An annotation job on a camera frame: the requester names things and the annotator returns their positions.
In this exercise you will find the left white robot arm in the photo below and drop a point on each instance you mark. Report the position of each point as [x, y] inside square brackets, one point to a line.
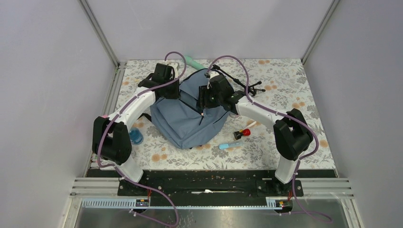
[111, 140]

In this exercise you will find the red black button toy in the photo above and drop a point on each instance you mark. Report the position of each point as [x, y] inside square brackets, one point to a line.
[239, 134]

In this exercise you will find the white orange pen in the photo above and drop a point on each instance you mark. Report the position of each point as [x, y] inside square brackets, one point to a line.
[248, 126]

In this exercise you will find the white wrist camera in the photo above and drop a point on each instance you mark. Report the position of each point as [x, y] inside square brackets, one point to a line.
[175, 68]
[210, 75]

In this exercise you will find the mint green tube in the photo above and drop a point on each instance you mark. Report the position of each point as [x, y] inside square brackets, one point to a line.
[192, 63]

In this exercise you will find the light blue marker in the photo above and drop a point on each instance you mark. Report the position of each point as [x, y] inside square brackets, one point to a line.
[230, 145]

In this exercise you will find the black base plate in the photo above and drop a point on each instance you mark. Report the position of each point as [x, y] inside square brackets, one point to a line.
[230, 188]

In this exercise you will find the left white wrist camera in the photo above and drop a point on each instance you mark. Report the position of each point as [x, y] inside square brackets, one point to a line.
[175, 68]

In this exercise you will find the blue grey backpack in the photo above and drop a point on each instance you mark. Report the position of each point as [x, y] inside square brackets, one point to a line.
[181, 121]

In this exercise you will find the floral table mat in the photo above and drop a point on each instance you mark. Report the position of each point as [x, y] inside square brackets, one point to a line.
[283, 86]

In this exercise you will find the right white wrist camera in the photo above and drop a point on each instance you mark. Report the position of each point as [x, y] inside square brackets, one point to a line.
[210, 75]

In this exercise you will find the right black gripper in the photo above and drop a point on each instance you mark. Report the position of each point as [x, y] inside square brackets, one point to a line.
[204, 92]

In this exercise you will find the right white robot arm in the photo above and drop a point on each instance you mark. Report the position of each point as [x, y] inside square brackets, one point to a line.
[291, 133]

